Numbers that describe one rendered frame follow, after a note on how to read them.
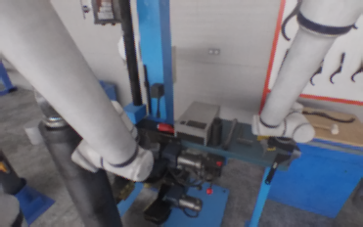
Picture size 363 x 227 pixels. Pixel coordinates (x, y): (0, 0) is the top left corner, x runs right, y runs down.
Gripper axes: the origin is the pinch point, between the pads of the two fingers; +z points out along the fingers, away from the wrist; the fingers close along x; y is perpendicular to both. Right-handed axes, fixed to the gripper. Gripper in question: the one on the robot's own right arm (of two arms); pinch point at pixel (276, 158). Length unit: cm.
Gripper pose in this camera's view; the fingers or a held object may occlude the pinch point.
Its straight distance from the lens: 118.4
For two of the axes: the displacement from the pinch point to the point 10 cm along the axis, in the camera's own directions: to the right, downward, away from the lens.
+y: -6.1, 3.9, -6.9
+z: 0.2, 8.7, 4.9
